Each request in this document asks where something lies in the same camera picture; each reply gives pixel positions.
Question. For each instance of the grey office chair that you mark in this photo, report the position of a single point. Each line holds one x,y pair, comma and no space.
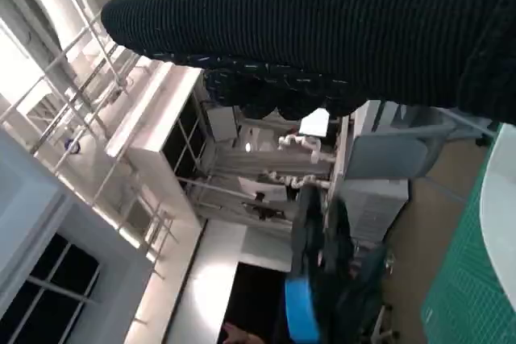
387,156

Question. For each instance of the white monitor screen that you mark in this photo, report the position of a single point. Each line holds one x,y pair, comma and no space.
314,122

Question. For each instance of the white mesh cabinet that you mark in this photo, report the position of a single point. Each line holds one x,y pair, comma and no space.
375,207

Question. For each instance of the dark paned window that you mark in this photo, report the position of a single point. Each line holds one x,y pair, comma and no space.
68,263

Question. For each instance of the green cutting mat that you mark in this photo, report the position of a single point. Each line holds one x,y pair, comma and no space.
455,279

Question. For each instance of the tall white cabinet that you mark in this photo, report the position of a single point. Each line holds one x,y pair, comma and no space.
153,126

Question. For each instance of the white square plate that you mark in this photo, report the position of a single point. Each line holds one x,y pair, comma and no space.
500,207

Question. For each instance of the person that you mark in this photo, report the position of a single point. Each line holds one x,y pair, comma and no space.
242,334

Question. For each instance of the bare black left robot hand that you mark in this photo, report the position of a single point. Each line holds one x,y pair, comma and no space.
302,307

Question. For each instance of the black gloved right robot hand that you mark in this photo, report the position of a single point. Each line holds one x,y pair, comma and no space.
322,17

